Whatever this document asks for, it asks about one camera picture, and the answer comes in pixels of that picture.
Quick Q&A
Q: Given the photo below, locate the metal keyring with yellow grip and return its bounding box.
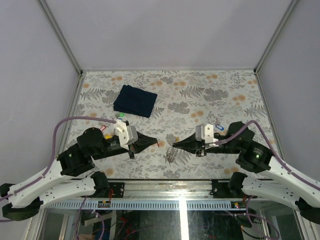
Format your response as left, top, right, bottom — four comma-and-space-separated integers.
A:
165, 146, 179, 164

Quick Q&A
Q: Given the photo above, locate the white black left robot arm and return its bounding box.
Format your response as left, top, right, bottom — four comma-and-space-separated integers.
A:
0, 120, 158, 223

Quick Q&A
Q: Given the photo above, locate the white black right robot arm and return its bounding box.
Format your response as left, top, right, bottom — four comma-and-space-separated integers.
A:
172, 120, 320, 224

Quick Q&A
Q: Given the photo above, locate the key with blue tag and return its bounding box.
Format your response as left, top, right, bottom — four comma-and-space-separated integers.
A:
215, 124, 224, 131

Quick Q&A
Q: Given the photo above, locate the key with green tag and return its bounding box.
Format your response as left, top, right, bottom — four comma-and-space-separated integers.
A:
115, 113, 125, 118

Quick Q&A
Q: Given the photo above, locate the floral patterned table mat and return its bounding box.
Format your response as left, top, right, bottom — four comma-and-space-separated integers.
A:
65, 70, 277, 179

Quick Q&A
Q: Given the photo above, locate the dark navy folded cloth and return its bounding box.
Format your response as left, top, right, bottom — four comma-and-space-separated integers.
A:
113, 85, 158, 118

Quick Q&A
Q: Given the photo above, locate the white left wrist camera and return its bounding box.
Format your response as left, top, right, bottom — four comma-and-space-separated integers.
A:
113, 119, 138, 150

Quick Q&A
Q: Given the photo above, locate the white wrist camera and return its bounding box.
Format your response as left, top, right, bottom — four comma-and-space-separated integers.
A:
113, 119, 138, 150
195, 124, 218, 147

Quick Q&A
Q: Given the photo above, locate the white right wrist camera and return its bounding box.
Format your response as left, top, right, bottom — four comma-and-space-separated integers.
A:
195, 124, 218, 147

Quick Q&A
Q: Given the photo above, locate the aluminium front rail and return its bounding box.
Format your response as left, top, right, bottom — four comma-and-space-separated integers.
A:
37, 178, 251, 201

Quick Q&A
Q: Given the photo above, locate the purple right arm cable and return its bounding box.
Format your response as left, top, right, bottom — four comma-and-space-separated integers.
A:
214, 120, 320, 192

